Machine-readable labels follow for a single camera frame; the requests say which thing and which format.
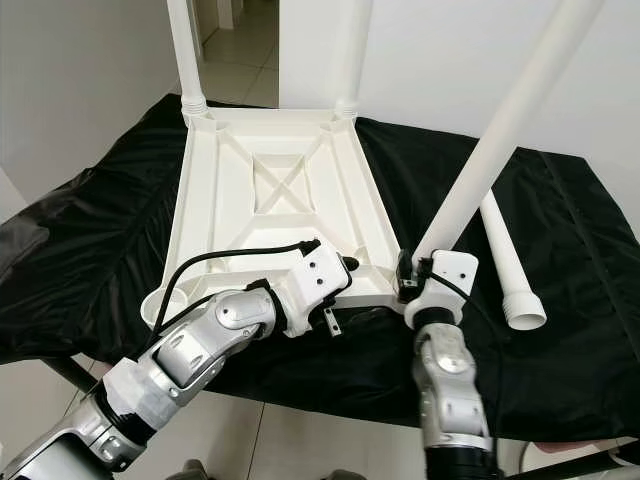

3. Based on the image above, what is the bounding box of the white plastic table leg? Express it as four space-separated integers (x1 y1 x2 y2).
167 0 211 117
410 0 607 267
332 0 377 119
478 190 549 332

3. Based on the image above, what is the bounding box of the white plastic table top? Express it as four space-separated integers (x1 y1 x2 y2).
140 105 413 337

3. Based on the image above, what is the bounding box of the black cloth table cover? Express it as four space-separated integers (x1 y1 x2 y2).
0 93 640 443

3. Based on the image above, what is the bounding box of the grey robot left leg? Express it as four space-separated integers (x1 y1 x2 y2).
180 460 213 480

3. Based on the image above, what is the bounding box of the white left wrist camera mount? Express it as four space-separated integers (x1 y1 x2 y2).
275 243 353 337

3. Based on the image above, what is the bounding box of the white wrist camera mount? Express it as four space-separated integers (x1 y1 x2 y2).
275 243 353 337
405 250 479 329

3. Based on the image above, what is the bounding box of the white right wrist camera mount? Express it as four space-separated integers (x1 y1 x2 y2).
405 250 479 329

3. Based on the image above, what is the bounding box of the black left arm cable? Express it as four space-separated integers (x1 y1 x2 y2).
155 239 311 337

